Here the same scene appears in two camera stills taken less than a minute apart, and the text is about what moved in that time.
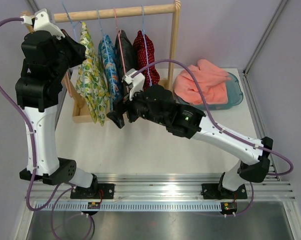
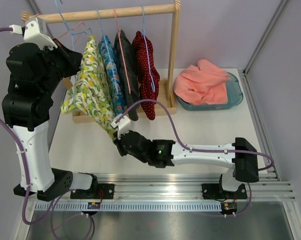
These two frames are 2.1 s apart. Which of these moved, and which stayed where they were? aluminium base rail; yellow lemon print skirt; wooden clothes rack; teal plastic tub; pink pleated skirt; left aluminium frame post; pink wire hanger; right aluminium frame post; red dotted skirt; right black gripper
Moved: pink wire hanger; yellow lemon print skirt; right black gripper
Stayed: red dotted skirt; teal plastic tub; wooden clothes rack; pink pleated skirt; right aluminium frame post; aluminium base rail; left aluminium frame post
